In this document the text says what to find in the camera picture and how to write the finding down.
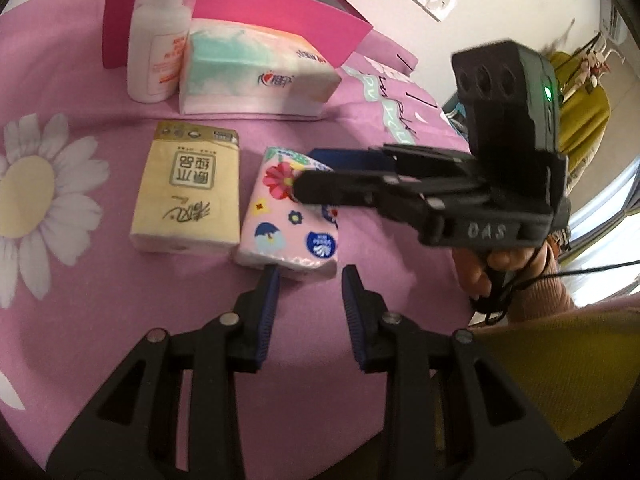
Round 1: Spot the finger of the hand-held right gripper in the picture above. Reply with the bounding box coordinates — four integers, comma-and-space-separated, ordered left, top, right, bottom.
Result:
292, 169, 442, 221
307, 144, 476, 181

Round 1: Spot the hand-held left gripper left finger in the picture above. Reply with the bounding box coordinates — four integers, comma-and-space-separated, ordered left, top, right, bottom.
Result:
46, 265, 281, 480

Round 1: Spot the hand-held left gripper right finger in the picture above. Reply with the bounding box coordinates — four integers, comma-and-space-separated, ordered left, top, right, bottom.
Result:
341, 264, 573, 480

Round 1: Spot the pink floral tissue packet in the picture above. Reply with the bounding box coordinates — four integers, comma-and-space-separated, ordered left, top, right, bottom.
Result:
232, 146, 341, 281

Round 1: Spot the yellow tissue packet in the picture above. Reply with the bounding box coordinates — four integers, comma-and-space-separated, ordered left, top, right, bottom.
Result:
130, 121, 241, 253

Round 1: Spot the large soft tissue pack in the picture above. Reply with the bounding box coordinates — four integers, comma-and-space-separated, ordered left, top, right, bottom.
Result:
178, 22, 342, 122

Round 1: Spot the pink cardboard box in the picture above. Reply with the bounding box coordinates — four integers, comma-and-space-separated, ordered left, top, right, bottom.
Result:
102, 0, 373, 68

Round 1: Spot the white plastic bottle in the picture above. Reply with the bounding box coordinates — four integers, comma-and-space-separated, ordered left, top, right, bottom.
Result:
126, 0, 208, 103

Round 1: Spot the person's right forearm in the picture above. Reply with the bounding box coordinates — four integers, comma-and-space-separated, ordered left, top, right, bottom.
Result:
500, 242, 591, 323

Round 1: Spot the person's right hand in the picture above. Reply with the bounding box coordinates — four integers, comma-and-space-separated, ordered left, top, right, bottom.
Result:
452, 245, 551, 306

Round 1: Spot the yellow coat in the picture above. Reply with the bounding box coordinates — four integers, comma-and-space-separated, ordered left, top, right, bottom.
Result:
547, 50, 613, 153

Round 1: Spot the hanging plush ornament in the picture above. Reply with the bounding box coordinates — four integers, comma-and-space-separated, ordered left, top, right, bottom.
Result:
582, 55, 602, 91

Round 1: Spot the white coat rack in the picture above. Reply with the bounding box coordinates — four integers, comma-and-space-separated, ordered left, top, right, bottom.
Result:
560, 30, 626, 106

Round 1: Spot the window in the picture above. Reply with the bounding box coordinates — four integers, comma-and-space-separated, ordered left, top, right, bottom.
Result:
570, 150, 640, 261

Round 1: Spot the white air conditioner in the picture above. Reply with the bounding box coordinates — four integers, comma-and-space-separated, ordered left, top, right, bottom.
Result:
597, 0, 631, 43

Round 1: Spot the pink floral bed sheet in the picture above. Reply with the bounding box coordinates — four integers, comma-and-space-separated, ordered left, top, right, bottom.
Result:
0, 0, 476, 461

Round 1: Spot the person's yellow garment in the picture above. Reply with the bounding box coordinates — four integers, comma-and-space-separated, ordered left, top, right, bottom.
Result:
435, 305, 640, 443

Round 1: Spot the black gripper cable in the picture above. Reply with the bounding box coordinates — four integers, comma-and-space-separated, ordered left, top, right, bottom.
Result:
470, 260, 640, 321

